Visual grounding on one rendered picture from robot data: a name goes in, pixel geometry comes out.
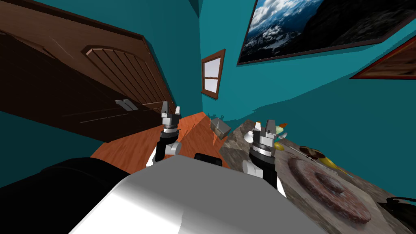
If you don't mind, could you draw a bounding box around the grey brown box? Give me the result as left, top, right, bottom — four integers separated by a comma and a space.
210, 117, 232, 141

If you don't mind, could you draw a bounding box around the grey stone table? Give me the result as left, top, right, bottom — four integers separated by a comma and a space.
219, 119, 416, 234

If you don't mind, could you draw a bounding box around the brown framed window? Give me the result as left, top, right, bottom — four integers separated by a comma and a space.
200, 48, 226, 100

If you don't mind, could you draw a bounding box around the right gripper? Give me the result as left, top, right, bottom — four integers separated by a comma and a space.
252, 119, 277, 148

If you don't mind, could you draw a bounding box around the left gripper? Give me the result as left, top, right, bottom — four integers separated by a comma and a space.
161, 100, 182, 130

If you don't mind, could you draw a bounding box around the black kettle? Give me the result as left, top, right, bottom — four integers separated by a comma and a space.
376, 196, 416, 228

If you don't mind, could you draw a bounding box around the yellow banana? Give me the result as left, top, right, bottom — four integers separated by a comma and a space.
319, 156, 342, 172

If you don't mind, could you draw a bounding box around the dark brown wooden door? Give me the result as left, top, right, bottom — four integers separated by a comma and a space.
0, 0, 178, 143

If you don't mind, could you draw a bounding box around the brown round plate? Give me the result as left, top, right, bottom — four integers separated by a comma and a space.
287, 157, 373, 225

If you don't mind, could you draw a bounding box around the dark brown bread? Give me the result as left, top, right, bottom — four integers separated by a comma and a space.
299, 146, 326, 160

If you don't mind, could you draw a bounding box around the brown picture red frame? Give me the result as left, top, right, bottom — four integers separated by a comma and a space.
349, 35, 416, 80

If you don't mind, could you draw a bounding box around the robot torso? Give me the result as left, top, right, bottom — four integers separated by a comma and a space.
67, 152, 323, 234

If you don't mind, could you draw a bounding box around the silver fork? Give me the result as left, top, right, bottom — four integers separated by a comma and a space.
288, 145, 354, 179

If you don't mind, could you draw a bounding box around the grey door handle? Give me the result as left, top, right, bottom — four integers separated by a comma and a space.
115, 99, 139, 112

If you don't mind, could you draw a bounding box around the mountain picture dark frame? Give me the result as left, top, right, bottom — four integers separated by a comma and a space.
236, 0, 416, 66

